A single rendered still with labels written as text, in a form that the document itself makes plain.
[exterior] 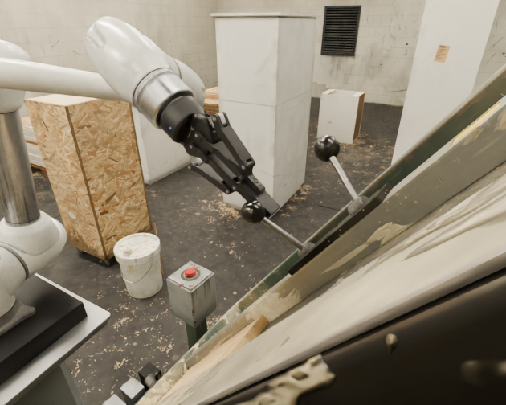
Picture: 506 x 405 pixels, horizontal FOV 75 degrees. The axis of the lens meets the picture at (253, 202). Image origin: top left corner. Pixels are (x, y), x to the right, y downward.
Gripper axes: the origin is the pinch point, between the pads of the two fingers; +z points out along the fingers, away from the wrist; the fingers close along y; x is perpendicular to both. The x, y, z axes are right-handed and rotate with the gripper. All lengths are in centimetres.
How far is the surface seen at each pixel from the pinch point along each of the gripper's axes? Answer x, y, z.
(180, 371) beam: 5, 57, 13
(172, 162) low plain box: -221, 261, -158
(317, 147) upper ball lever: -2.8, -12.1, 1.6
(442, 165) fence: 3.3, -23.6, 13.4
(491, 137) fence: 3.2, -28.2, 14.0
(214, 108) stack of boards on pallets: -398, 288, -239
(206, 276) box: -24, 63, -2
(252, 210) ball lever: 4.7, -1.4, 1.5
